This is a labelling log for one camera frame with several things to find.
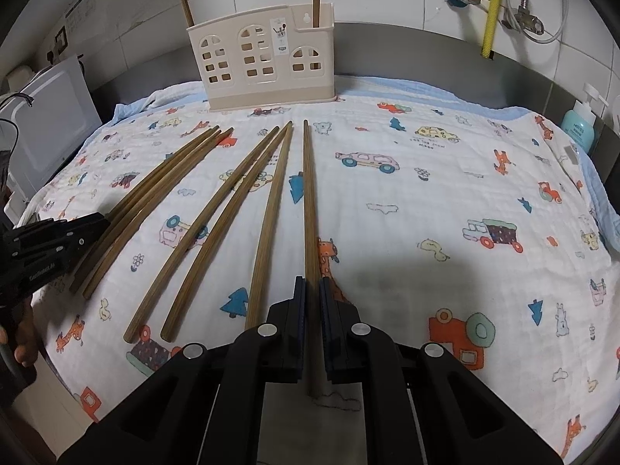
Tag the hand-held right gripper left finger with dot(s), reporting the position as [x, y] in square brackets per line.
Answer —
[286, 339]

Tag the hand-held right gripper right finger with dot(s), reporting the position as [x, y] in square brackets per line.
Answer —
[336, 339]

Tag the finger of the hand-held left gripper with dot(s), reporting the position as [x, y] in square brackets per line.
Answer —
[63, 235]

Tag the bunch of wooden chopsticks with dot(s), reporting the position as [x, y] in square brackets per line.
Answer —
[270, 225]

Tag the cream plastic utensil holder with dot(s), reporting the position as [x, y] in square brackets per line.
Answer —
[261, 85]

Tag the person's left hand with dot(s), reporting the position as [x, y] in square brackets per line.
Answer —
[26, 344]

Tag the cartoon printed blanket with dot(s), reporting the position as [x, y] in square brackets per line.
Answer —
[411, 276]

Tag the white microwave oven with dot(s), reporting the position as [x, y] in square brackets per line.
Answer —
[53, 121]

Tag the beige kettle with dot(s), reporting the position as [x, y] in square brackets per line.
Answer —
[19, 75]

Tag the teal soap pump bottle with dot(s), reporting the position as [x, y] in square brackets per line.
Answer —
[581, 126]

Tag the steel valve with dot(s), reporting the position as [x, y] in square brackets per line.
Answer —
[528, 22]

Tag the black wall switch panel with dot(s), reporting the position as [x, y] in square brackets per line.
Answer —
[59, 38]

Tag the printed wall label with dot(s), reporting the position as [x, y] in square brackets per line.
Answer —
[77, 12]

